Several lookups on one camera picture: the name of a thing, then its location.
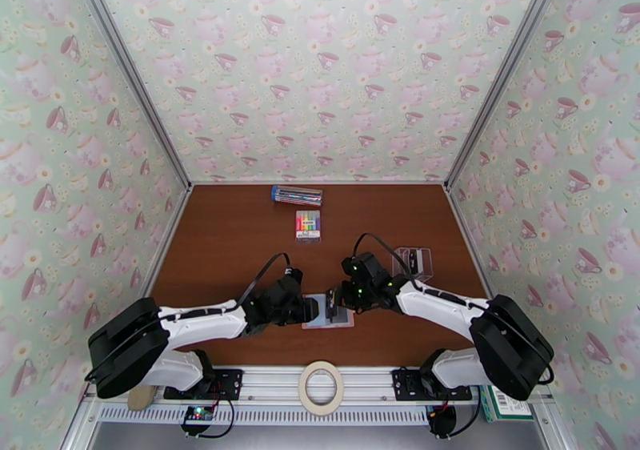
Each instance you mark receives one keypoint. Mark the pink leather card holder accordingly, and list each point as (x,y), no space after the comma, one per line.
(314,321)

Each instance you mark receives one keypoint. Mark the grey credit card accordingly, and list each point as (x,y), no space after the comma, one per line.
(344,317)

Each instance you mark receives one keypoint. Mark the black credit card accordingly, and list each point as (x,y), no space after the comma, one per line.
(330,308)

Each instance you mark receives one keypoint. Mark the clear acrylic card stand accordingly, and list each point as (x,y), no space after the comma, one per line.
(425,263)

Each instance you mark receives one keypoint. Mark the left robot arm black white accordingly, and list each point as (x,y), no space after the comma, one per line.
(125,348)

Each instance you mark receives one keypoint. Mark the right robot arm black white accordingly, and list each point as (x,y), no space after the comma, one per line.
(515,348)

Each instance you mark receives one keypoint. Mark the white masking tape roll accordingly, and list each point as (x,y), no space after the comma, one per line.
(302,388)

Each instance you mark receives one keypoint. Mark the coloured marker pack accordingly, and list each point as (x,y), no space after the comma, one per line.
(308,226)

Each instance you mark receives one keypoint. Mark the blue coloured pencil tube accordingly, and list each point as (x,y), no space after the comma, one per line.
(296,195)

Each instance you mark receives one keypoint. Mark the small circuit board with LED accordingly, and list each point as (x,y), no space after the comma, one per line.
(198,413)

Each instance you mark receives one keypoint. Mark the tan wooden block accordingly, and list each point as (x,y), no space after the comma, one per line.
(140,399)

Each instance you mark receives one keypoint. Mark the green white cardboard box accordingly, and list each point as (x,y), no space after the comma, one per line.
(507,408)

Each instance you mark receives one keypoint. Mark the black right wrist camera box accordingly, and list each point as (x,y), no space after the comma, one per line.
(372,266)

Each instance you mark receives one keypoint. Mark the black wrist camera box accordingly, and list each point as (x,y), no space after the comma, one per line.
(372,266)
(287,283)

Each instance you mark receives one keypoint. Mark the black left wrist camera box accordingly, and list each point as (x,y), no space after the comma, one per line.
(287,283)

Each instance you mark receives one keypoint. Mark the aluminium frame rail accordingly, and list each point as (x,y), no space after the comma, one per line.
(270,381)

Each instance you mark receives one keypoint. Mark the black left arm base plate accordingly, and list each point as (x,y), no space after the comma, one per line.
(227,381)

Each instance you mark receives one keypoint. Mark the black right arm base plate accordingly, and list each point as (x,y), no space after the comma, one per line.
(407,383)

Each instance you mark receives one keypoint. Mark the aluminium corner post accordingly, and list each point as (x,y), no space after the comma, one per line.
(505,71)
(130,71)

